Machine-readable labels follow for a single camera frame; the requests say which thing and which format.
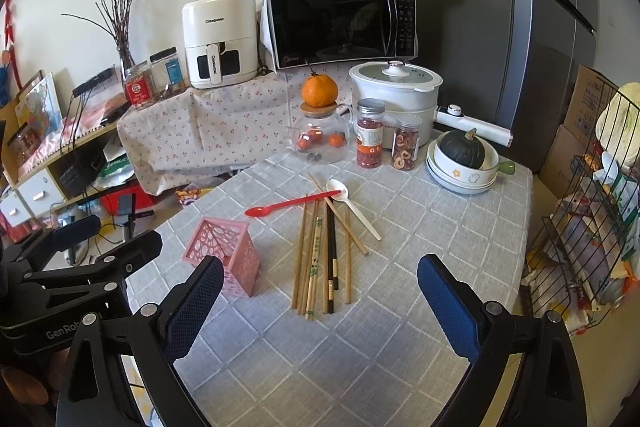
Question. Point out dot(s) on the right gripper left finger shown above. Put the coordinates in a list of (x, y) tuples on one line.
[(188, 304)]

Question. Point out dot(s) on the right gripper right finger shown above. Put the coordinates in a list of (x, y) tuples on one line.
[(454, 305)]

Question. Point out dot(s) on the pink lattice utensil holder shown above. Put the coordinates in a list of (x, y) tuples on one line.
[(230, 242)]

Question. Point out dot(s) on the wooden chopstick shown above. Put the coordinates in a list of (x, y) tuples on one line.
[(299, 258), (346, 227), (307, 262), (348, 268)]

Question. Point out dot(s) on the printed bamboo chopstick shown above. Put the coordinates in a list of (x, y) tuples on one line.
[(313, 271)]

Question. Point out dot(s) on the black chopstick gold band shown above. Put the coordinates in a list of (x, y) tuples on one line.
[(332, 251)]

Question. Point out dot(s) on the white plastic spoon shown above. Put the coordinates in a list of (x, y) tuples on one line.
[(343, 196)]

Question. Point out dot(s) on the wooden shelf unit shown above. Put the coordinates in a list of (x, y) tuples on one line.
[(52, 159)]

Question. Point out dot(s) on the white stacked bowls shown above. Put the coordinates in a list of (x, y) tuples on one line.
[(465, 180)]

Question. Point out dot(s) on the grey checked tablecloth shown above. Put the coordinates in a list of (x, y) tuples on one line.
[(380, 361)]

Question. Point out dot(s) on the dark green squash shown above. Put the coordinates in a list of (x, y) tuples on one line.
[(463, 147)]

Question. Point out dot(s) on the cardboard boxes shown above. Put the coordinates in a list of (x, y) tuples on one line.
[(591, 95)]

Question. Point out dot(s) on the dried fruit jar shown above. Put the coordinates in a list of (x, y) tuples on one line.
[(406, 141)]

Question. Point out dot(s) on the floral cabinet cloth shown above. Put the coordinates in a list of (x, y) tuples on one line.
[(198, 133)]

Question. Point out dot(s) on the red label jar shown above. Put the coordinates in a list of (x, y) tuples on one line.
[(139, 85)]

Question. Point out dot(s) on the red spice jar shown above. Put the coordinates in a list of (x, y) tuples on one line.
[(369, 132)]

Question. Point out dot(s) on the glass jar wooden lid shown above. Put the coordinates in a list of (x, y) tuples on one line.
[(321, 134)]

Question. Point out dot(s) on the white electric pot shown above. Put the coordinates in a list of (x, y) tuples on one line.
[(407, 89)]

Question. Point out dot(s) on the blue label jar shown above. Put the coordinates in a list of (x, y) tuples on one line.
[(167, 73)]

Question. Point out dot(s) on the orange mandarin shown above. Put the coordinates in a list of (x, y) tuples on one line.
[(319, 91)]

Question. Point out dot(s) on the dry branches in vase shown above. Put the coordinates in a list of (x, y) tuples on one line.
[(115, 16)]

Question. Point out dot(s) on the white air fryer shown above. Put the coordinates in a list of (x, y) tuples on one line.
[(220, 41)]

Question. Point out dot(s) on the grey refrigerator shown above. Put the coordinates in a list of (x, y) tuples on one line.
[(509, 62)]

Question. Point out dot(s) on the black microwave oven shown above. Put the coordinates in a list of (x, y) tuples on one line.
[(313, 32)]

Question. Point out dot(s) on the black wire rack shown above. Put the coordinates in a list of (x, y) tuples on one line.
[(585, 260)]

